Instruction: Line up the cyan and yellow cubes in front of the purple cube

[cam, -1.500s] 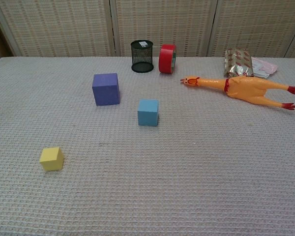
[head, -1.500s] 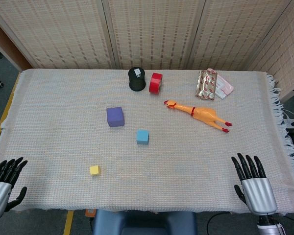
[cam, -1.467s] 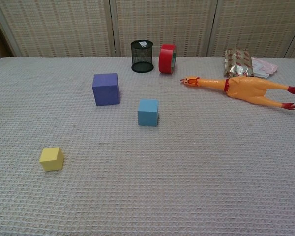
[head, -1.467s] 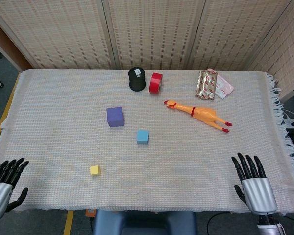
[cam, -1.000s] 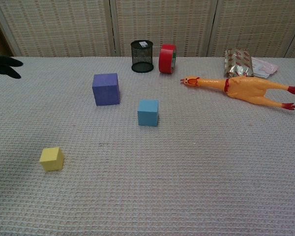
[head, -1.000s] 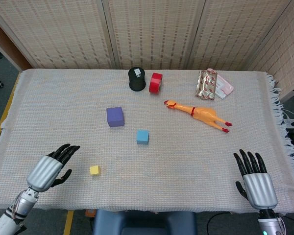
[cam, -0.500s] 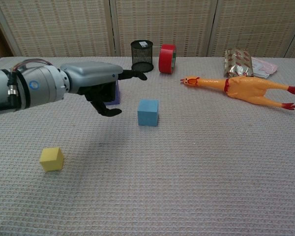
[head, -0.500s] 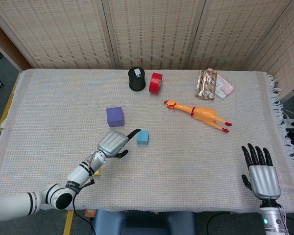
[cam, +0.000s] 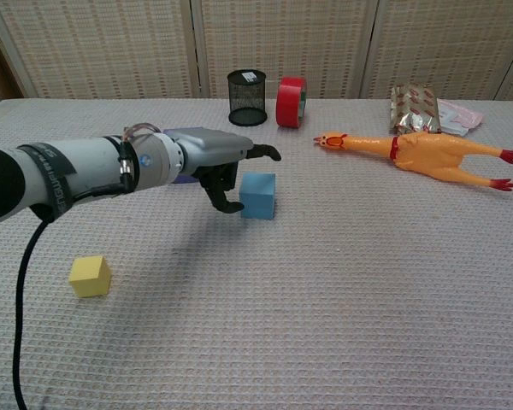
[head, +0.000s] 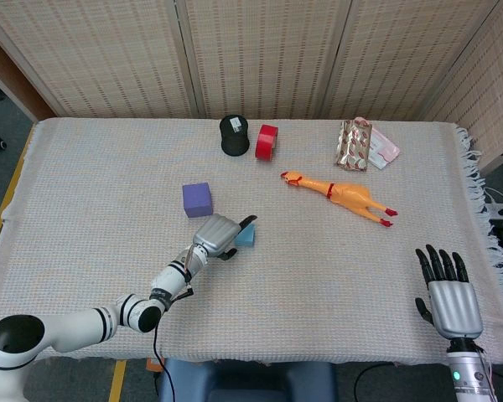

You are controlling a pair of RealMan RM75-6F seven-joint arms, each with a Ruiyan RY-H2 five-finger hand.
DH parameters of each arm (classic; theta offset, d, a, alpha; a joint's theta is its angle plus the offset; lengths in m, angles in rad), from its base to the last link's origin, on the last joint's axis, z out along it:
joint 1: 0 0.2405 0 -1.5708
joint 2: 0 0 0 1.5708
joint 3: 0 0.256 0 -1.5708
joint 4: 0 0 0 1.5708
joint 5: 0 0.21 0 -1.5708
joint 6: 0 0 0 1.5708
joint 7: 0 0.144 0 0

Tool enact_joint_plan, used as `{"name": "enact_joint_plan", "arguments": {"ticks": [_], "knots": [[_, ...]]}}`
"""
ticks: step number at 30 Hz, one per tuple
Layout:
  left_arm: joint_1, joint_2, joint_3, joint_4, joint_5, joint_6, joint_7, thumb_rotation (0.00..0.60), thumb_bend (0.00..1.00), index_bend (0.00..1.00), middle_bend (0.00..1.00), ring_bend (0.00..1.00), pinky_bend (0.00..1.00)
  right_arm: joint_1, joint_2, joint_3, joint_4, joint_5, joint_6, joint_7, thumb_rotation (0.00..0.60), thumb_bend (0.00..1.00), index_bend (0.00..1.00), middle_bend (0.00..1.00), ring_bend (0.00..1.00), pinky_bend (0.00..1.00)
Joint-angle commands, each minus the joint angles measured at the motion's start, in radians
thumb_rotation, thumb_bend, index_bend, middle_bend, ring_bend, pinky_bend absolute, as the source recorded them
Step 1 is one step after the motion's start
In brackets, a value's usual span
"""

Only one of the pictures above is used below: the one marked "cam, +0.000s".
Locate large purple foam cube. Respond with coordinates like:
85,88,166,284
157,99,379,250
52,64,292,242
161,126,206,185

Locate white woven tablecloth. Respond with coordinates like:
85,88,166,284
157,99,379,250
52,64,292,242
0,97,513,410

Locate red tape roll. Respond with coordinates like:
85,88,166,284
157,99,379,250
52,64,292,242
275,76,308,129

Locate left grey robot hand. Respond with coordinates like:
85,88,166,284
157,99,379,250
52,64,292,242
176,127,282,214

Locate pink white plastic packet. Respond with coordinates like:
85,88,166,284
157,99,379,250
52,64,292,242
435,97,484,138

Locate blue foam cube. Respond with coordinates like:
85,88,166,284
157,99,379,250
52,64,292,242
239,172,277,220

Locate yellow rubber chicken toy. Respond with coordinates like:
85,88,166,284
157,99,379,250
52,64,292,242
312,131,513,192

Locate silver foil snack packet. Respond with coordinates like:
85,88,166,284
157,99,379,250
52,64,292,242
388,84,442,136

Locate black mesh pen holder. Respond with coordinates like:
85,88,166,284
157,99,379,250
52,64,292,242
227,69,268,127

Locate small yellow foam cube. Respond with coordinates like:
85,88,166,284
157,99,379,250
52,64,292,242
68,255,113,299

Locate brown wooden board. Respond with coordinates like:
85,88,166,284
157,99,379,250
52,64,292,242
0,16,27,102

